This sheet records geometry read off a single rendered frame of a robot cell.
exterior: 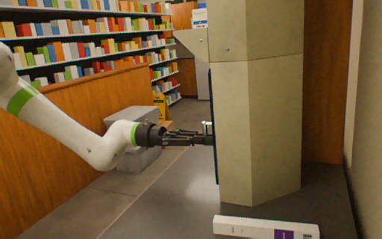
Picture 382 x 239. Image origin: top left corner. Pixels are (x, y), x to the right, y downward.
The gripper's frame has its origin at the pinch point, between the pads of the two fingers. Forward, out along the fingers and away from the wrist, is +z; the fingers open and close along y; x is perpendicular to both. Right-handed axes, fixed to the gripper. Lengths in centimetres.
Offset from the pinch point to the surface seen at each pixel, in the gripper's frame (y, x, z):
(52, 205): 69, 109, -189
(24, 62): 114, -22, -240
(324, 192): 9.3, 20.3, 38.6
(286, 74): 4.4, -21.1, 26.4
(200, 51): -5.3, -30.0, 2.9
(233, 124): -5.3, -7.8, 11.9
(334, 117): 32, 1, 42
